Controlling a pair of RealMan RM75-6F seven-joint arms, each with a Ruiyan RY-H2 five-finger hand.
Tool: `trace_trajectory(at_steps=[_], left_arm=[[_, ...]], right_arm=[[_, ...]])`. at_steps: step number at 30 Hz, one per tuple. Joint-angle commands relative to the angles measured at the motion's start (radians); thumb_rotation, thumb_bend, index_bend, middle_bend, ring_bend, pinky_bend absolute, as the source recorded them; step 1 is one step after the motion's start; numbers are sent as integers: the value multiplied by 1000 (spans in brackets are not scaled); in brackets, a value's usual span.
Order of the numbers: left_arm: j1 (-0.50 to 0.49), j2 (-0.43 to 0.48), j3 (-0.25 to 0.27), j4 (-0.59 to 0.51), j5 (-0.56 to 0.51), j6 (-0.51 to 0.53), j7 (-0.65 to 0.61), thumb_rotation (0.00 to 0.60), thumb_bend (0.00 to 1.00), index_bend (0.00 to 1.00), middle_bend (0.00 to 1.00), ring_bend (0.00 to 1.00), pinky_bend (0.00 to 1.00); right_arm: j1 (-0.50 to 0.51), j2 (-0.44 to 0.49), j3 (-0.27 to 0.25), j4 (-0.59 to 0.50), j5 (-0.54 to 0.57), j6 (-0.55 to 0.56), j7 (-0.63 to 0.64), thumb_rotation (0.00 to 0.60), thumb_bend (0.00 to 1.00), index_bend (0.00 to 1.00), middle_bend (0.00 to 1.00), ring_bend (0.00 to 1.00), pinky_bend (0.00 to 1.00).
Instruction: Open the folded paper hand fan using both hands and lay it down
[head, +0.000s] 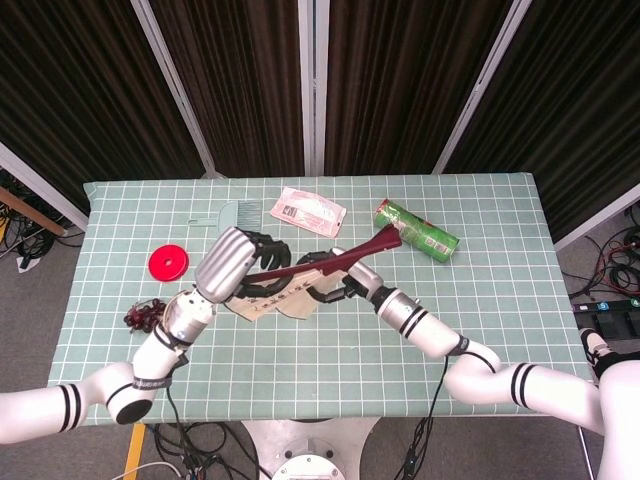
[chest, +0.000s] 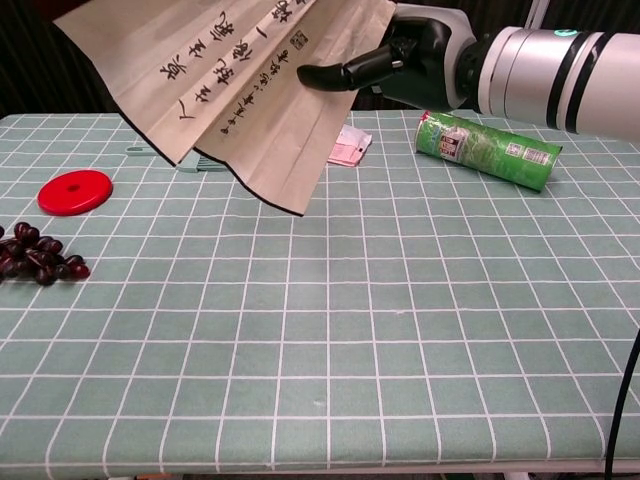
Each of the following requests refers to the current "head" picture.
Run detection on green checked tablecloth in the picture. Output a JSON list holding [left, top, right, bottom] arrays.
[[47, 172, 601, 426]]

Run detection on pink plastic packet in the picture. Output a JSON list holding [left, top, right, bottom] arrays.
[[268, 186, 348, 237]]

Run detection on green cylindrical snack can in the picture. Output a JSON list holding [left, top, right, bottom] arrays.
[[372, 198, 460, 264]]

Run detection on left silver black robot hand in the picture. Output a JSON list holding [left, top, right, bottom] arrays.
[[193, 226, 293, 305]]

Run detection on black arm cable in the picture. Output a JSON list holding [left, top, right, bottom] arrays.
[[392, 349, 451, 480]]

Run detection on dark red grape bunch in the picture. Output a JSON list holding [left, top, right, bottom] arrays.
[[123, 297, 169, 334]]

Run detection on teal small hand brush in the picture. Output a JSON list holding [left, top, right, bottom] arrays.
[[188, 200, 261, 232]]

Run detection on brown wooden plank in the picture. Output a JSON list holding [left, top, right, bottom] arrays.
[[0, 187, 67, 237]]

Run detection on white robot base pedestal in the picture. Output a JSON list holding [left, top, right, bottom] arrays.
[[239, 417, 381, 480]]

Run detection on white sneaker shoe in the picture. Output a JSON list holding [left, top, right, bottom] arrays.
[[578, 327, 612, 382]]

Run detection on black floor cable bundle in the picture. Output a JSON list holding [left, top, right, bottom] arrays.
[[558, 212, 640, 301], [144, 422, 271, 480], [0, 167, 84, 274]]

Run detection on paper folding fan maroon ribs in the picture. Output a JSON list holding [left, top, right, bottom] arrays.
[[222, 224, 404, 324]]

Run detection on red round plastic lid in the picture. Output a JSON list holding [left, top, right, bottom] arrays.
[[148, 244, 192, 282]]

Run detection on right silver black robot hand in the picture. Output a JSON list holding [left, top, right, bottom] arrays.
[[294, 247, 389, 306]]

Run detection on dark corrugated partition panel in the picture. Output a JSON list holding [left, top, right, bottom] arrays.
[[132, 0, 324, 177], [432, 0, 640, 251], [299, 0, 534, 176], [0, 0, 224, 232]]

